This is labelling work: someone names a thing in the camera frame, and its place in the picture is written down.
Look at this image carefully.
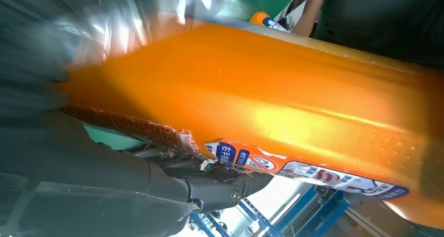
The blue metal rack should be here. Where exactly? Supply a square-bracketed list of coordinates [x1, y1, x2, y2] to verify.
[188, 185, 353, 237]

